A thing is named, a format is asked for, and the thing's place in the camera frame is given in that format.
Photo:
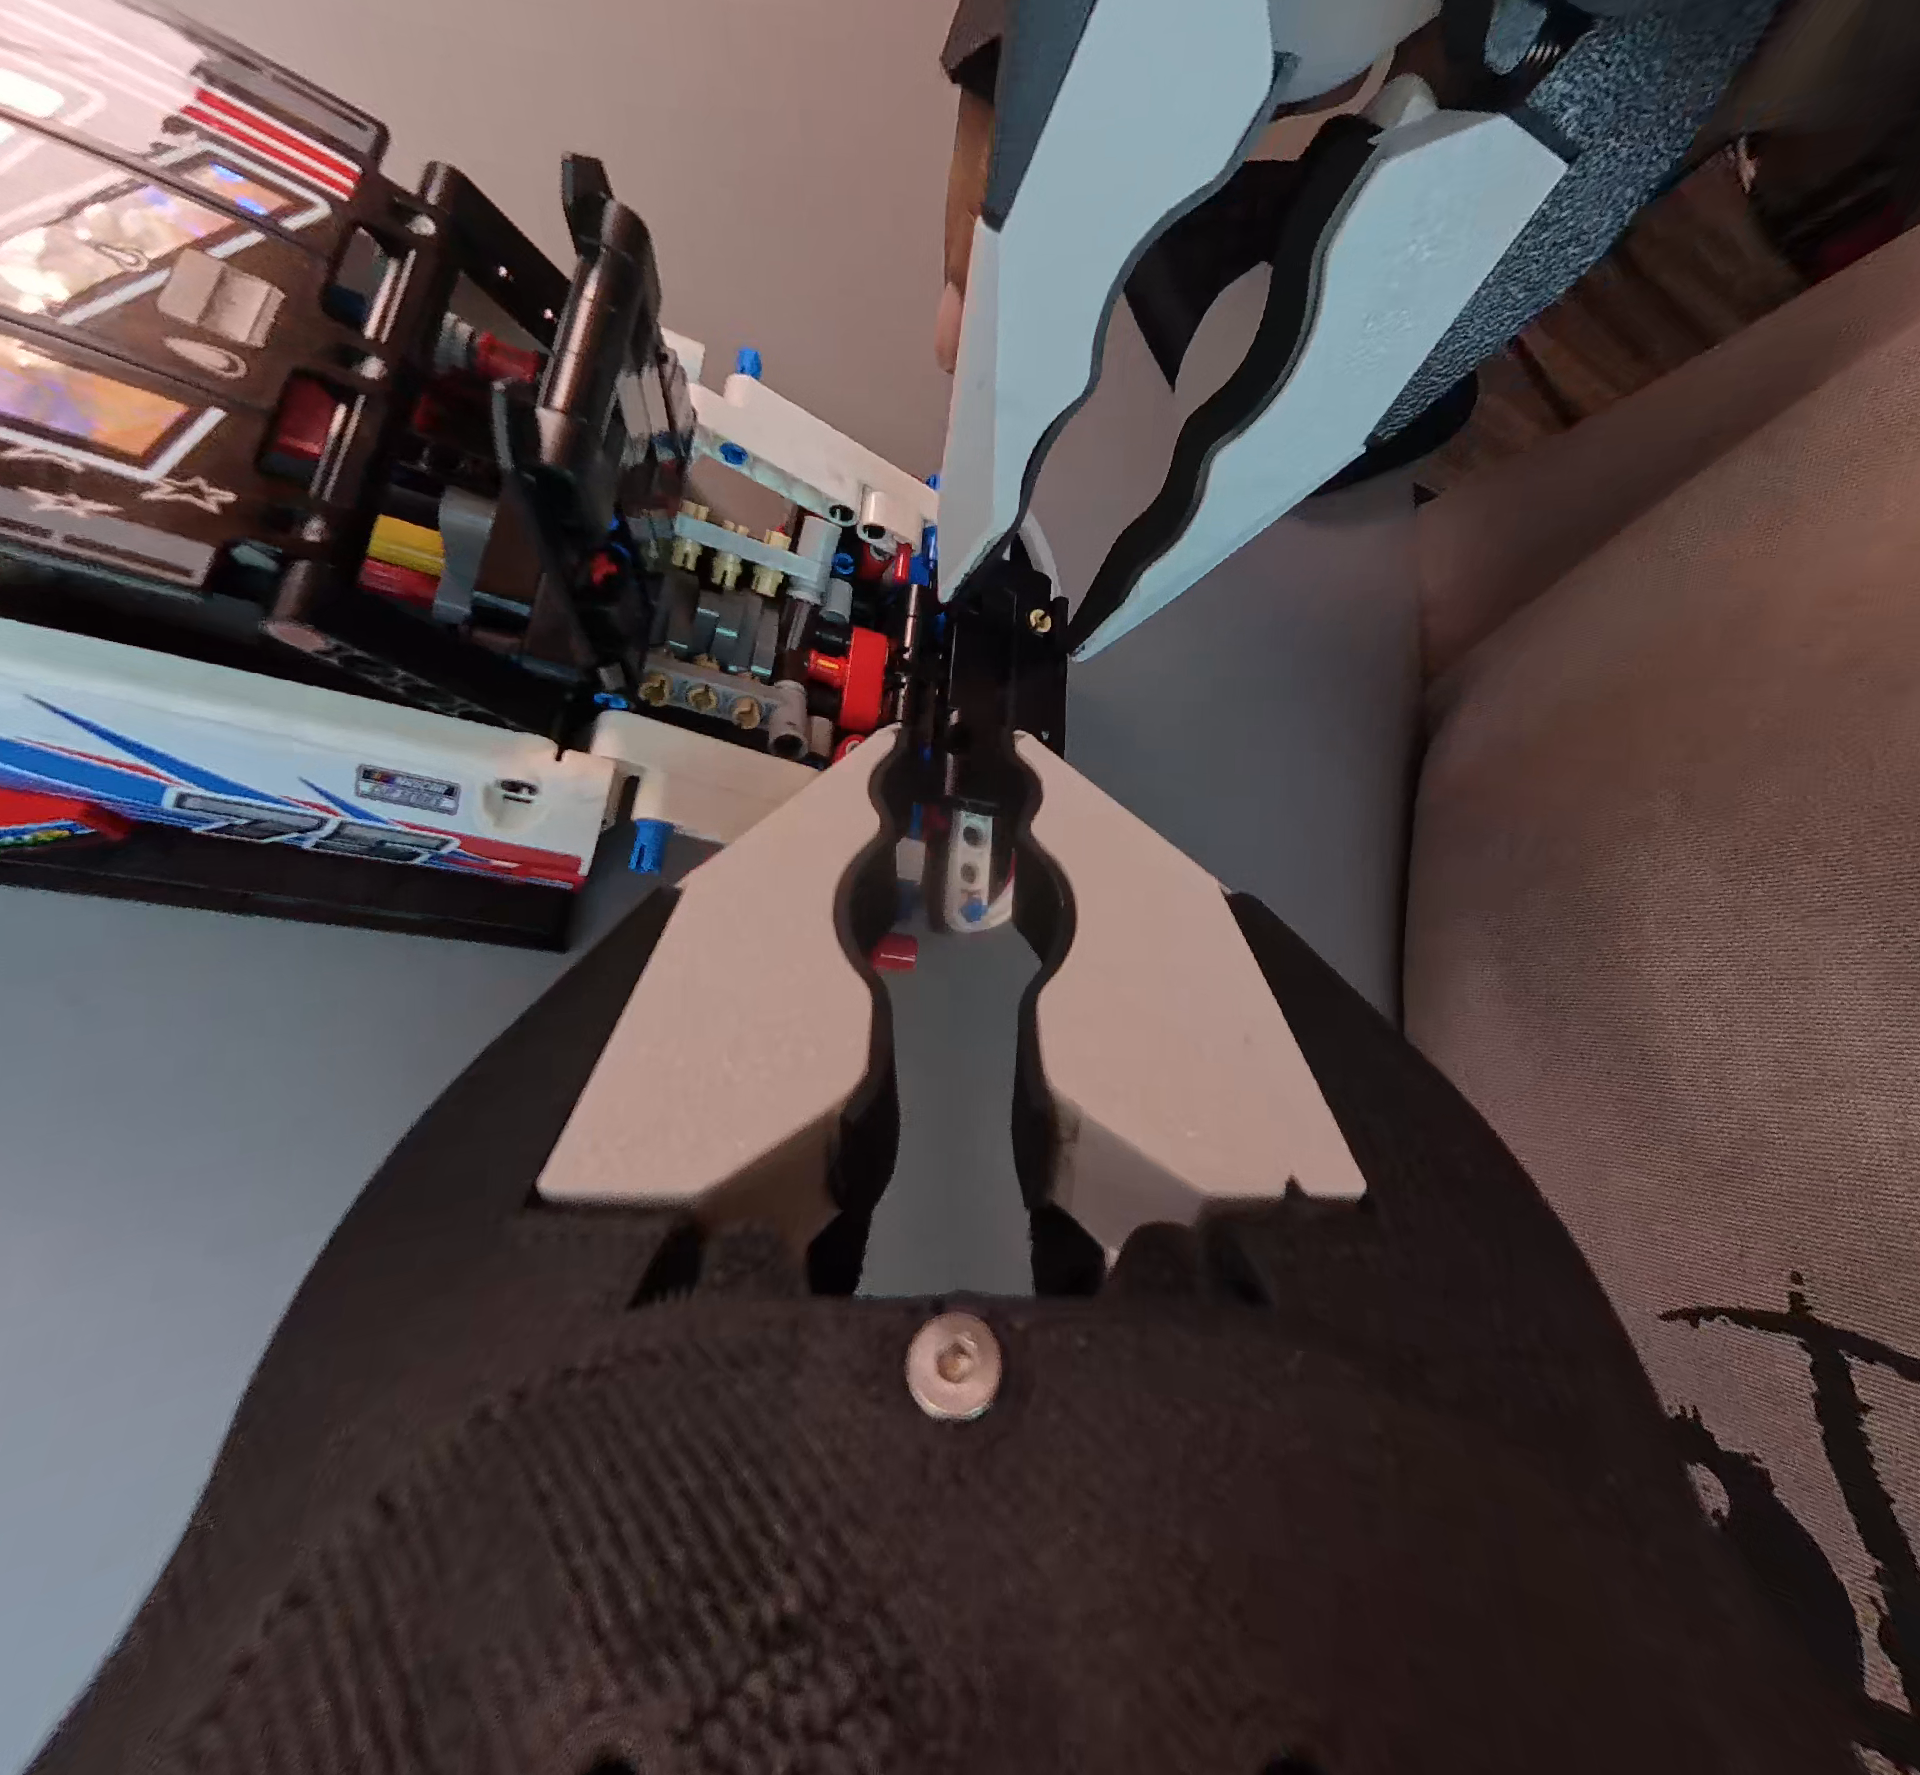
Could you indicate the grey desk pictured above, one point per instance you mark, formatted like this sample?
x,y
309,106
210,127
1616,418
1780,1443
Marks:
x,y
225,1204

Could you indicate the brick-built toy race car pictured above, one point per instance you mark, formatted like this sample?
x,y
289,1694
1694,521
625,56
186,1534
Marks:
x,y
300,350

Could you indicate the black brick panel piece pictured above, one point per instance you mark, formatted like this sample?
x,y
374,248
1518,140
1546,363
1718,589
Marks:
x,y
998,672

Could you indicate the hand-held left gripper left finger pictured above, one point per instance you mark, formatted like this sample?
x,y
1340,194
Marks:
x,y
706,1025

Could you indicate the small brick subassembly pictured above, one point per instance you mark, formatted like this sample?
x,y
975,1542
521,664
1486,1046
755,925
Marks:
x,y
967,858

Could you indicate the person's beige sweatshirt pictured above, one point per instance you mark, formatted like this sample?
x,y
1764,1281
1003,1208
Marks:
x,y
1651,980

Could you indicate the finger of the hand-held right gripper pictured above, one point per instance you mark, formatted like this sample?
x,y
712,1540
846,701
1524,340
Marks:
x,y
1110,79
1395,304

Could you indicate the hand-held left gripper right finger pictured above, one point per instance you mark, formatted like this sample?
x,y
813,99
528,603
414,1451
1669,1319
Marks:
x,y
1185,1038

